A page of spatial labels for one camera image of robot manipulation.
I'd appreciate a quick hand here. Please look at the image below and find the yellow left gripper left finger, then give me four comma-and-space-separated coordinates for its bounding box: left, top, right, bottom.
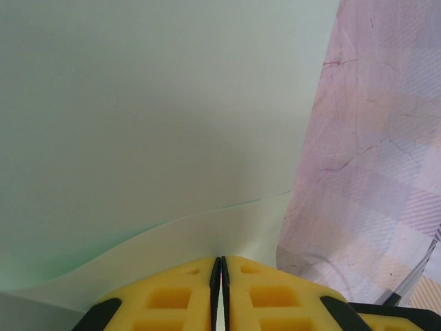
72, 255, 221, 331

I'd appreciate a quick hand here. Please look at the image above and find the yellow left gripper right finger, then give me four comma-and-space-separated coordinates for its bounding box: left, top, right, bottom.
220, 255, 371, 331

